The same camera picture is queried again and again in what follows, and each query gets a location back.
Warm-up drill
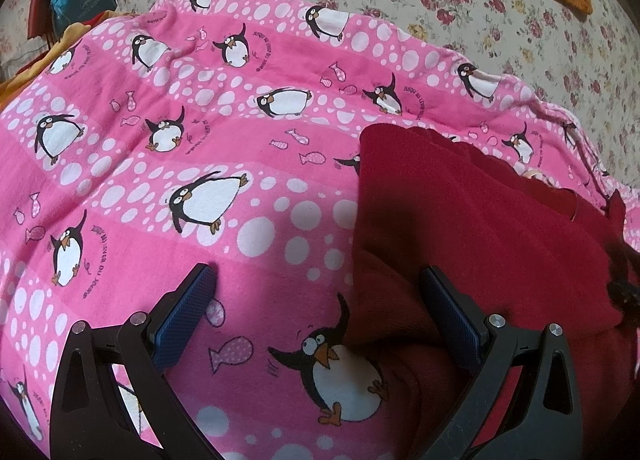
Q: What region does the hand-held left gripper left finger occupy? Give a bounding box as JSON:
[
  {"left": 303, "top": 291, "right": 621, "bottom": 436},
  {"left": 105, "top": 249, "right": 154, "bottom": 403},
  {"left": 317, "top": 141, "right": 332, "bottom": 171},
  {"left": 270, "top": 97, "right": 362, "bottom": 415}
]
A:
[{"left": 49, "top": 263, "right": 226, "bottom": 460}]

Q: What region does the orange cartoon printed blanket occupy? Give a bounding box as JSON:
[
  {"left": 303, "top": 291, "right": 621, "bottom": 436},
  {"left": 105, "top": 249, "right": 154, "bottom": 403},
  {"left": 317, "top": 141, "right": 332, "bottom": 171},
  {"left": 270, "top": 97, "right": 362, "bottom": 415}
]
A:
[{"left": 0, "top": 22, "right": 96, "bottom": 108}]

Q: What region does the dark red garment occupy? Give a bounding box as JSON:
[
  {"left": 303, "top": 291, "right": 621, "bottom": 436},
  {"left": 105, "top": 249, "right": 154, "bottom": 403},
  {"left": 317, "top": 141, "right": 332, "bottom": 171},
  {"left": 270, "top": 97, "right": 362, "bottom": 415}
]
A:
[{"left": 350, "top": 124, "right": 630, "bottom": 460}]

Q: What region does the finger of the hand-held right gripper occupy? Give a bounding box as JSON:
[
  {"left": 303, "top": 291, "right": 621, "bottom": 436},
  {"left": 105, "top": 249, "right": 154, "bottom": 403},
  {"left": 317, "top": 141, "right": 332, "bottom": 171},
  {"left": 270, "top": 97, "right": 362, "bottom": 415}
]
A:
[{"left": 606, "top": 267, "right": 640, "bottom": 323}]

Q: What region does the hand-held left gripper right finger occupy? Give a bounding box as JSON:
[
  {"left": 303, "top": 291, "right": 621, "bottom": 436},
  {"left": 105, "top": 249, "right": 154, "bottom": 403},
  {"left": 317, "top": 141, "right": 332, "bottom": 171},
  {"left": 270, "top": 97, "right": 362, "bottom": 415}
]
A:
[{"left": 418, "top": 265, "right": 586, "bottom": 460}]

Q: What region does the pink penguin printed blanket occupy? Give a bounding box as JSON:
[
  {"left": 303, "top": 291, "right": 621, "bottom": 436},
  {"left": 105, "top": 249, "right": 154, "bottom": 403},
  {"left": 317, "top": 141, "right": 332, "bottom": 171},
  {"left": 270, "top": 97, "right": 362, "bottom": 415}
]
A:
[{"left": 0, "top": 0, "right": 640, "bottom": 460}]

